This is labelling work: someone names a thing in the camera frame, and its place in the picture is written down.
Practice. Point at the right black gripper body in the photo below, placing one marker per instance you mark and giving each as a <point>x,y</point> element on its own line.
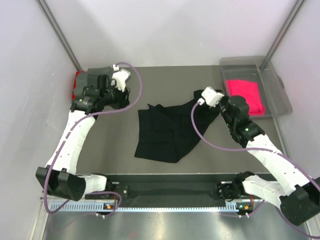
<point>223,102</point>

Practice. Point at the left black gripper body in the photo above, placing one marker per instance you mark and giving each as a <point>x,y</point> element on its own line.
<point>115,98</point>

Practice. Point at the black t shirt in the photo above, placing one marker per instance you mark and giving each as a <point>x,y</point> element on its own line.
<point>166,133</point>

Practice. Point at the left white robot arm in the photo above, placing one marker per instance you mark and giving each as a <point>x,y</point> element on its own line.
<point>59,176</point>

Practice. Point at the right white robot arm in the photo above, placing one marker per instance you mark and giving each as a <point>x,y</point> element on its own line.
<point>296,195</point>

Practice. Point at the pink t shirt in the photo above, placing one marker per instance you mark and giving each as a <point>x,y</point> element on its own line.
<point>250,91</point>

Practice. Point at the folded grey t shirt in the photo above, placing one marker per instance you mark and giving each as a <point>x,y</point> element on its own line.
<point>97,79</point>

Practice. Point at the folded red t shirt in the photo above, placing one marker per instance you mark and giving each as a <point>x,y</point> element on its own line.
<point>80,81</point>

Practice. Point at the clear plastic bin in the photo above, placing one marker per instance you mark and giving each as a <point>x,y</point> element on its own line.
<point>271,87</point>

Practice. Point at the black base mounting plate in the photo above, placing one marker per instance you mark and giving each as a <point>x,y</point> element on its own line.
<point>174,190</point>

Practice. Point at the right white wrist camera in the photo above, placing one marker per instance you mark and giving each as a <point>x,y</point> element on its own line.
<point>210,97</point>

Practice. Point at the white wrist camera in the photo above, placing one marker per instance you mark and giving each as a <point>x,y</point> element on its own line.
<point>210,97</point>
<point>119,77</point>

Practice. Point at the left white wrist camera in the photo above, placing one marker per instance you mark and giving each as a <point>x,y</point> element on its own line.
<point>119,77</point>

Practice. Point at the left aluminium frame post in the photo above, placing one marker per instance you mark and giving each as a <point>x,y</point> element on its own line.
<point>43,5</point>

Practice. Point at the aluminium frame post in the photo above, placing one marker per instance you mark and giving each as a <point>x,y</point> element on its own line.
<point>43,5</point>
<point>297,6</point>

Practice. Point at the slotted cable duct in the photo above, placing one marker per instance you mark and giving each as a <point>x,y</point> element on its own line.
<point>108,206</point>

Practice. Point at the right aluminium frame post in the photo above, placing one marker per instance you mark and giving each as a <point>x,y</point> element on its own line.
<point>297,6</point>

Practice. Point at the aluminium rail frame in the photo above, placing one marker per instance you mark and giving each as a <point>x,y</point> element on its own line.
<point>59,220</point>

